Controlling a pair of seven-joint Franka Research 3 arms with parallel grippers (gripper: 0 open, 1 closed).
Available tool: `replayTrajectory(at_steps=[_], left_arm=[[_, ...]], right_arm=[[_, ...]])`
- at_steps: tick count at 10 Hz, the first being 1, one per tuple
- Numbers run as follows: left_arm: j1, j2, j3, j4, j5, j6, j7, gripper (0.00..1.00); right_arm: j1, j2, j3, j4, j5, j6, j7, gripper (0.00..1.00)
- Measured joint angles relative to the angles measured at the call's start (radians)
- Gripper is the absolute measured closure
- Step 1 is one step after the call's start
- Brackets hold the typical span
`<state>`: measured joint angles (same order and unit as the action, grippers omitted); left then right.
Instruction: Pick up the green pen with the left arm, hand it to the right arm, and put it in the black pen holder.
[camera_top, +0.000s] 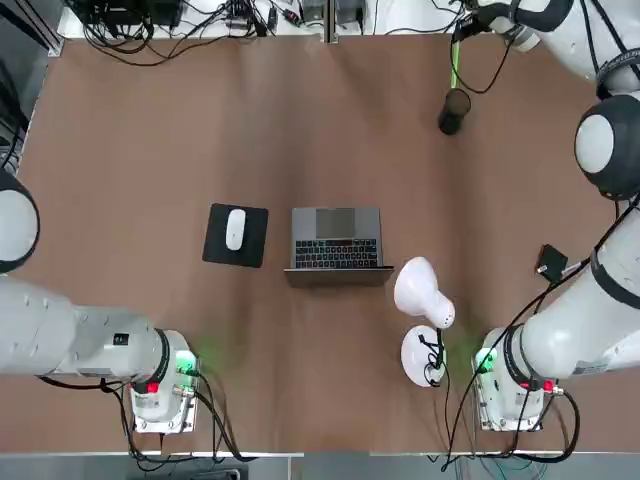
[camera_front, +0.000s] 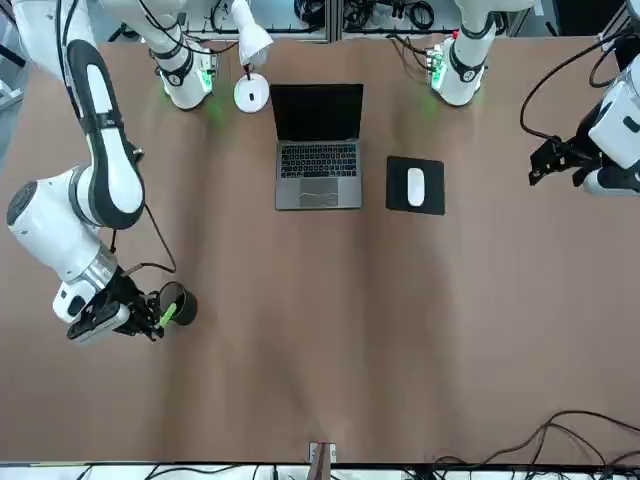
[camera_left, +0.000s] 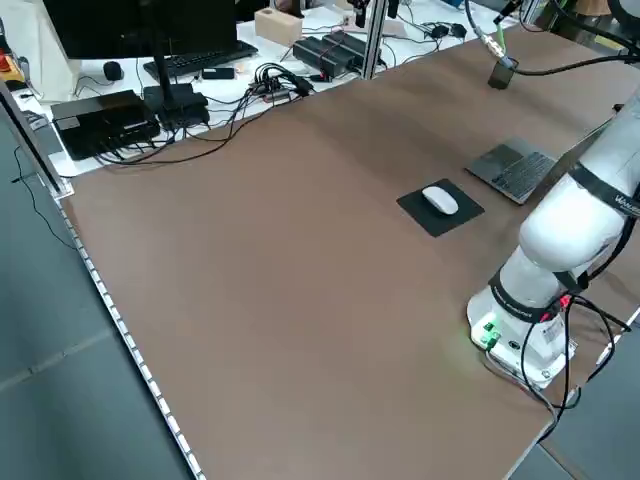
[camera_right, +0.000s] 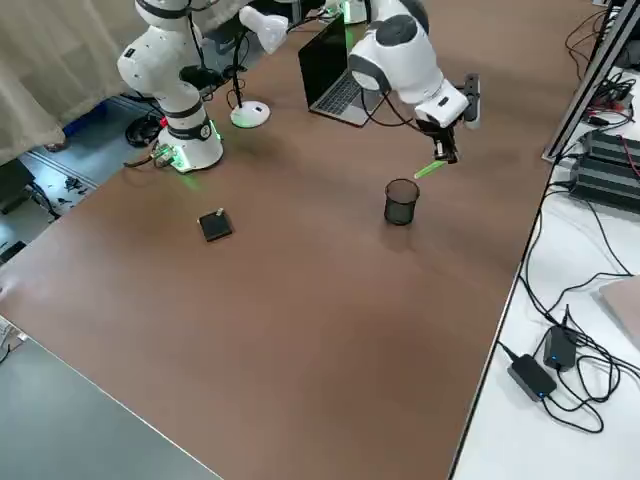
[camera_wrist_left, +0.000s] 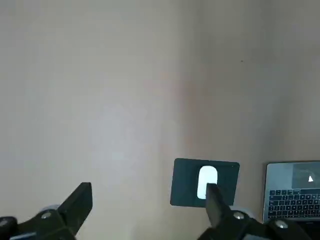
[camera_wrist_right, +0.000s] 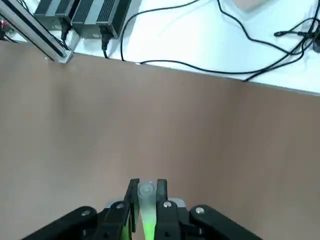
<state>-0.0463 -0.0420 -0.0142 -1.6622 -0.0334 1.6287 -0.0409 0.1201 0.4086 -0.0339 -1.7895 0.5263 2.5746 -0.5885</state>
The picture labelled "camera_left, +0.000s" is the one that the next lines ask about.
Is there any black computer monitor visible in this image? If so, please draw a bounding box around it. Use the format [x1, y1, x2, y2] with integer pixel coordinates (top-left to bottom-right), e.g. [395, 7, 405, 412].
[42, 0, 239, 61]

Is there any black arm base cable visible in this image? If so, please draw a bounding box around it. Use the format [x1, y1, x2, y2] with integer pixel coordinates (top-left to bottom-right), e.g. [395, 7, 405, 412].
[518, 292, 633, 417]

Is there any white computer mouse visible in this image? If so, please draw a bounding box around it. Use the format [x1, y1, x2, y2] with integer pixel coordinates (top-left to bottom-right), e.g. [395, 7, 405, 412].
[420, 185, 460, 216]

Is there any grey laptop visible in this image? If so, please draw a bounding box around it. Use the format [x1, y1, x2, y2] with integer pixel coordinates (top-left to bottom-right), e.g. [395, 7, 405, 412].
[464, 124, 619, 207]

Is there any black monitor stand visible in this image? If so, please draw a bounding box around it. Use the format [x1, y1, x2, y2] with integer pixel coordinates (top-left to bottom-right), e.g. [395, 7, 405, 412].
[138, 0, 212, 129]

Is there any black keyboard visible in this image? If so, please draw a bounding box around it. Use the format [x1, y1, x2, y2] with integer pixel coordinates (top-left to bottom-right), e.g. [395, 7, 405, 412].
[142, 39, 261, 78]

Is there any black usb hub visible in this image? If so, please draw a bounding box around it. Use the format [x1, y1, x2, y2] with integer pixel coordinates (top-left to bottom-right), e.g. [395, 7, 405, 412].
[247, 61, 316, 104]

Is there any black mesh pen holder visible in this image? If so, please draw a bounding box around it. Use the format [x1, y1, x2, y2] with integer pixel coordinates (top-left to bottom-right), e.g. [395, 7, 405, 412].
[488, 56, 520, 92]

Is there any black mouse pad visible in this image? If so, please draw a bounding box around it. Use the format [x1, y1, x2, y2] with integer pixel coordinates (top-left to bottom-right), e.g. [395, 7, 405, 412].
[395, 177, 486, 238]

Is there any aluminium frame post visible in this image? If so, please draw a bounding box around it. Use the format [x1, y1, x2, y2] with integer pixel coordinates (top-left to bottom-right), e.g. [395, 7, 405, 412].
[362, 0, 390, 82]

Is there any black dock box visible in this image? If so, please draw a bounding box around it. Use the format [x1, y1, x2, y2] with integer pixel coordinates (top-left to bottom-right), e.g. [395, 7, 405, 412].
[49, 89, 163, 163]

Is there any wooden block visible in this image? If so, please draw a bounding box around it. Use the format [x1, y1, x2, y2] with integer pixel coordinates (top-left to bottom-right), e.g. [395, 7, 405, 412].
[253, 7, 306, 48]

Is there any black power brick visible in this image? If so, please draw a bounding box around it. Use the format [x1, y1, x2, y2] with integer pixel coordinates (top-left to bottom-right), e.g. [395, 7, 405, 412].
[321, 30, 373, 69]
[291, 35, 358, 80]

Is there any red emergency button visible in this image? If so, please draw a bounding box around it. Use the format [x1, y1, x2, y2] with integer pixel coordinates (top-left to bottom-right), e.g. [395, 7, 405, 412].
[0, 48, 26, 83]

